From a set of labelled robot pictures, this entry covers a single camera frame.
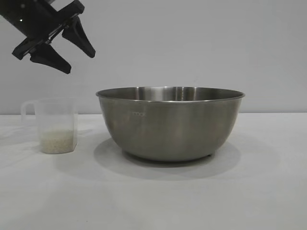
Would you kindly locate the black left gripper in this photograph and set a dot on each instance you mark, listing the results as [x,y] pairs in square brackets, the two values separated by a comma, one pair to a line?
[36,21]

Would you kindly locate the clear plastic measuring cup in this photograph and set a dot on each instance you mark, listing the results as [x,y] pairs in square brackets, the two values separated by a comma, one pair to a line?
[56,115]

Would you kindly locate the white uncooked rice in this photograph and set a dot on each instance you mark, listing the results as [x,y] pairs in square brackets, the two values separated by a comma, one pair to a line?
[56,141]

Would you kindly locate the stainless steel mixing bowl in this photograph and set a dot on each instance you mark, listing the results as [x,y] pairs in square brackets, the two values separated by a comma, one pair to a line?
[170,127]

